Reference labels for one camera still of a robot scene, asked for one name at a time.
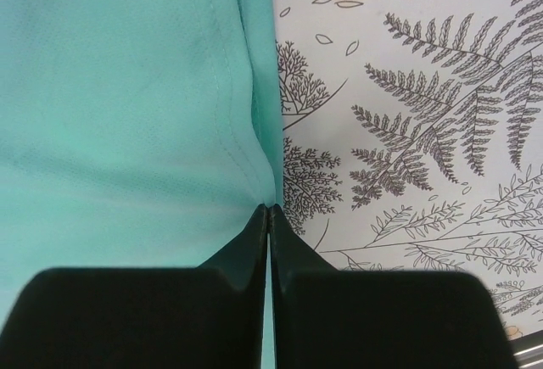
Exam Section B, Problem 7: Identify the mint green t shirt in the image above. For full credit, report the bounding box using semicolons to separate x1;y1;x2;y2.
0;0;285;369

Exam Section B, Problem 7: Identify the floral table mat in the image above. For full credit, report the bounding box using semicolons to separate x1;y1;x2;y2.
274;0;542;339

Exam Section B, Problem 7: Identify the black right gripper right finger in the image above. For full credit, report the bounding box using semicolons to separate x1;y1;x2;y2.
270;206;518;368

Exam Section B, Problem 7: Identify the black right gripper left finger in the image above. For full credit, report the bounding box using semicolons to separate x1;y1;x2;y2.
1;206;268;368

